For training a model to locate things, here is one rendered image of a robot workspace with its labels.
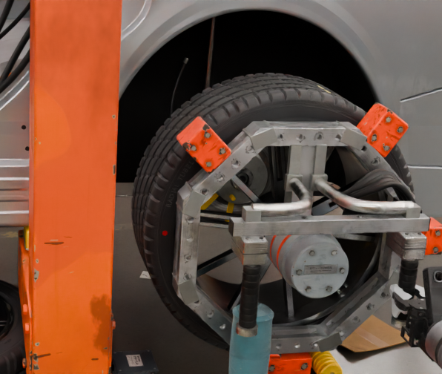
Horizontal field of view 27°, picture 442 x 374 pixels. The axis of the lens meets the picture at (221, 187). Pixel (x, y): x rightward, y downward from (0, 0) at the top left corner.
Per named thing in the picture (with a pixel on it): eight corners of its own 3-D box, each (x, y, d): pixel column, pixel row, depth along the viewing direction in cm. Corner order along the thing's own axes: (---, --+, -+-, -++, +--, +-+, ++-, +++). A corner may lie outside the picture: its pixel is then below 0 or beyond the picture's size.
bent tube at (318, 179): (382, 189, 209) (387, 144, 206) (420, 219, 191) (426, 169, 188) (308, 190, 205) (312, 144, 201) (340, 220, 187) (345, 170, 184)
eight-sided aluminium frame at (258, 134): (384, 335, 229) (413, 120, 212) (395, 348, 223) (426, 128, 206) (167, 348, 215) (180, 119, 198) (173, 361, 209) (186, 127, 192)
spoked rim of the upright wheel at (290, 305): (388, 195, 246) (268, 60, 226) (427, 225, 224) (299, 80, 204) (250, 326, 248) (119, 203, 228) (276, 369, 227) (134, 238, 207)
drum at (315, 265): (315, 262, 218) (321, 205, 213) (348, 300, 198) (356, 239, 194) (257, 264, 214) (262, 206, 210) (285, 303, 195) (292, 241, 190)
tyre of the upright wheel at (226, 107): (426, 194, 249) (271, 14, 222) (469, 225, 227) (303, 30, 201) (247, 362, 251) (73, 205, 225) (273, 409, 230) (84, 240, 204)
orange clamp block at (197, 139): (225, 143, 204) (198, 114, 200) (233, 153, 197) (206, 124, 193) (201, 165, 204) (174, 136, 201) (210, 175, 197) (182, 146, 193)
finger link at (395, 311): (377, 307, 197) (400, 326, 189) (380, 282, 195) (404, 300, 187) (389, 306, 198) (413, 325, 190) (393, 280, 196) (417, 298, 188)
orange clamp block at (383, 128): (371, 149, 213) (396, 118, 212) (386, 159, 206) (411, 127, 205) (350, 132, 211) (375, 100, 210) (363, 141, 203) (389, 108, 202)
